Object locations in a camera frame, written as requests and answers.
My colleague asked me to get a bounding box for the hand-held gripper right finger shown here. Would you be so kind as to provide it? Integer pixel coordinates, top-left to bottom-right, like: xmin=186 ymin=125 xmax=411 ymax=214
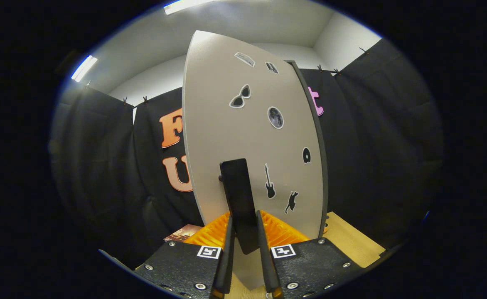
xmin=256 ymin=210 xmax=366 ymax=299

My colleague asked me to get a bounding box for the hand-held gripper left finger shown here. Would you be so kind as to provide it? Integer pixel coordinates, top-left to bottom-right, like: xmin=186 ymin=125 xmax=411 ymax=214
xmin=133 ymin=213 xmax=236 ymax=299

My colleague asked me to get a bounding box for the black door handle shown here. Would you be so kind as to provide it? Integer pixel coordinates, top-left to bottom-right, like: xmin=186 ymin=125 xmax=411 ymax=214
xmin=219 ymin=158 xmax=261 ymax=255

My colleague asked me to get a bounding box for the grey shoe cabinet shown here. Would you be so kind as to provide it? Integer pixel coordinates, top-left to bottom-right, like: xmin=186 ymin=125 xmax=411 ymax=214
xmin=285 ymin=60 xmax=329 ymax=239

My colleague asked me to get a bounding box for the small stack of books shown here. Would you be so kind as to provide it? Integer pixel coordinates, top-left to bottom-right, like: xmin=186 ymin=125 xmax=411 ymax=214
xmin=164 ymin=224 xmax=202 ymax=243

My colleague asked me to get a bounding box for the black backdrop cloth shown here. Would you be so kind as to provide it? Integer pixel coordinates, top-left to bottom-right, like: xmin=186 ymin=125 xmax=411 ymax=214
xmin=50 ymin=37 xmax=445 ymax=266

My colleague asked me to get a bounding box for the ceiling light panel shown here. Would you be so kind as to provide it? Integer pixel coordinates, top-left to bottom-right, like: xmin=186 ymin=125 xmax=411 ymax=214
xmin=163 ymin=0 xmax=219 ymax=15
xmin=71 ymin=55 xmax=98 ymax=82

